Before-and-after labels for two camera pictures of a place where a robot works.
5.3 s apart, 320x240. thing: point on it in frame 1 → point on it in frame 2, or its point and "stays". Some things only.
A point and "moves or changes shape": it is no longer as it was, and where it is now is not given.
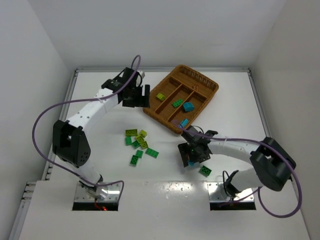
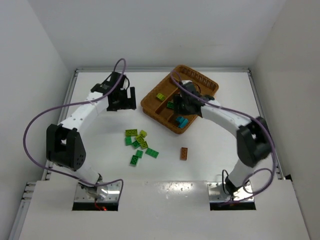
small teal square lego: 191,163 → 180,118
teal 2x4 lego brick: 184,122 stays
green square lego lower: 139,153 stays
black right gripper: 191,152 → 182,104
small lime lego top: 143,133 stays
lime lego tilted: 139,138 stays
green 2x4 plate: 176,103 moves or changes shape
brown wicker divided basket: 180,100 stays
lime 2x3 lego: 160,96 stays
